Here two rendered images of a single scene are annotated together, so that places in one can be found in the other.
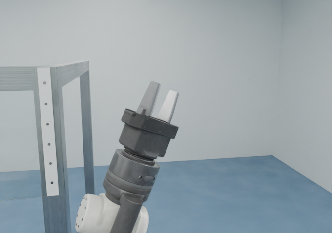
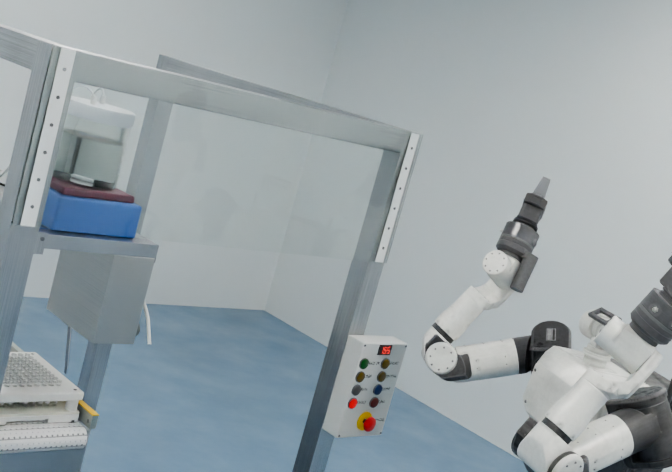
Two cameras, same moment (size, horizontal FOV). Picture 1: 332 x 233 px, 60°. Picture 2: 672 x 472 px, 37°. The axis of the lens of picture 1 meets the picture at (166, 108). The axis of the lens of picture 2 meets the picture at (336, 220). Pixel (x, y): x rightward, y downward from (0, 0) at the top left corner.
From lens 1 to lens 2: 2.24 m
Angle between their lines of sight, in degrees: 34
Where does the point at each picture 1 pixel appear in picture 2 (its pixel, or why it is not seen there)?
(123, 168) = (528, 234)
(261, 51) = (294, 64)
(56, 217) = (370, 286)
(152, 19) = not seen: outside the picture
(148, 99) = (543, 189)
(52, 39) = not seen: outside the picture
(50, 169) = (386, 234)
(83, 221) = (506, 266)
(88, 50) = not seen: outside the picture
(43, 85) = (410, 150)
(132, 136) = (535, 214)
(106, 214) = (513, 265)
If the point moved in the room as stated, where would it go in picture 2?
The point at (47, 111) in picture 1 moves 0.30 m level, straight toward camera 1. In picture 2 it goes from (403, 176) to (508, 210)
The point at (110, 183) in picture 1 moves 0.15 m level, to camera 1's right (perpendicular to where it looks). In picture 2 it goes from (517, 244) to (560, 252)
